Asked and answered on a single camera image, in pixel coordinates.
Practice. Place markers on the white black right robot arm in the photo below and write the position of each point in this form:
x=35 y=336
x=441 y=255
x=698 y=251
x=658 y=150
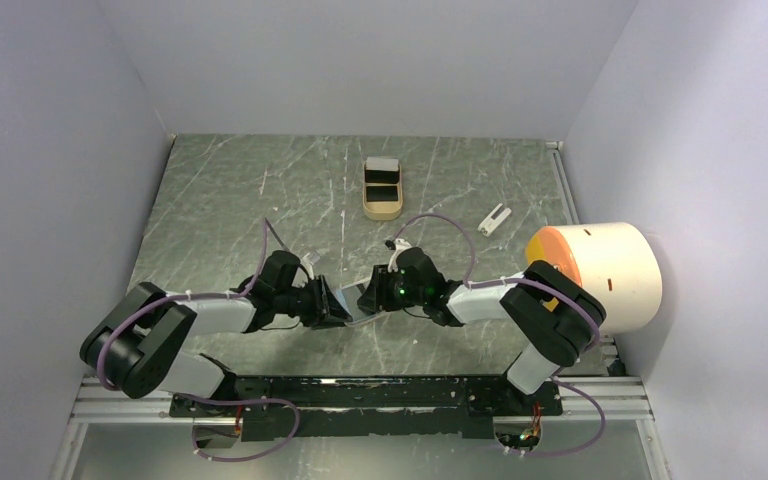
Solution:
x=559 y=319

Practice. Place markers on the white plastic clip device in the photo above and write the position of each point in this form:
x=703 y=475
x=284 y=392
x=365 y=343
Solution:
x=494 y=219

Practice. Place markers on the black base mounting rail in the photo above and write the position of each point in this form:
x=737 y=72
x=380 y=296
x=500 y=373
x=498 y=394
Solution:
x=267 y=407

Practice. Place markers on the black card lying in tray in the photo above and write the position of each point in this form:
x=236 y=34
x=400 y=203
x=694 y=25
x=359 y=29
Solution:
x=382 y=193

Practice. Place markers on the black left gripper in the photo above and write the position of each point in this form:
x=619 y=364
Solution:
x=325 y=304

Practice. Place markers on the cream cylinder with orange face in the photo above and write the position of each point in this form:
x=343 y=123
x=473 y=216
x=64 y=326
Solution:
x=611 y=261

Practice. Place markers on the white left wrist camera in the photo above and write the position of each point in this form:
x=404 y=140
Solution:
x=309 y=261

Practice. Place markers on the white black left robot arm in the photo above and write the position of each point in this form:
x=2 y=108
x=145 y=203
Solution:
x=137 y=347

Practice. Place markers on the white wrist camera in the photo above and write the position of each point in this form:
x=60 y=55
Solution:
x=397 y=246
x=309 y=261

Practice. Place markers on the stack of cards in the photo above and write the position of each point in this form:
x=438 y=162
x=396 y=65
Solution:
x=380 y=170

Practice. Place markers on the beige leather card holder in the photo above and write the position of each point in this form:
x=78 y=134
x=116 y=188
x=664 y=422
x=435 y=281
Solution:
x=348 y=296

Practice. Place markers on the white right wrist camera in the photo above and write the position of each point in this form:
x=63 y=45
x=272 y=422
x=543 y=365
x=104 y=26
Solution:
x=397 y=246

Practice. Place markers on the aluminium frame rail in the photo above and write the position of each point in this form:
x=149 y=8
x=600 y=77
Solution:
x=621 y=399

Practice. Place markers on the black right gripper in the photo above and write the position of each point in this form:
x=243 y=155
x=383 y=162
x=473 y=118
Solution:
x=376 y=297

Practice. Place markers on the beige oval plastic tray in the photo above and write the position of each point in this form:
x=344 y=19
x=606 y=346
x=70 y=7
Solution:
x=384 y=211

